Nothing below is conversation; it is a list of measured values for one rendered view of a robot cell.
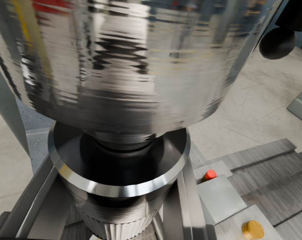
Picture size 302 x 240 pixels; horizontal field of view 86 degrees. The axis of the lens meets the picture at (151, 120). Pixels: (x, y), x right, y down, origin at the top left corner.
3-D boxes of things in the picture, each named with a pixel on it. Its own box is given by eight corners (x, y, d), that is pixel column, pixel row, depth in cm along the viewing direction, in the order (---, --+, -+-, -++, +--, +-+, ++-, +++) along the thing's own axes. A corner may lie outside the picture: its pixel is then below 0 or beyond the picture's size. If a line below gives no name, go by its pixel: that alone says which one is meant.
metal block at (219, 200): (227, 218, 28) (247, 206, 23) (199, 233, 25) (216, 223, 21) (209, 188, 31) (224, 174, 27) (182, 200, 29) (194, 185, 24)
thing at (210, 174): (212, 183, 29) (218, 176, 27) (205, 185, 28) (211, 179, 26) (206, 175, 30) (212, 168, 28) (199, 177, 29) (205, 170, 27)
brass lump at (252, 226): (259, 236, 24) (267, 234, 23) (249, 243, 23) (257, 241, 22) (248, 220, 25) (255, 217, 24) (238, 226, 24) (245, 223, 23)
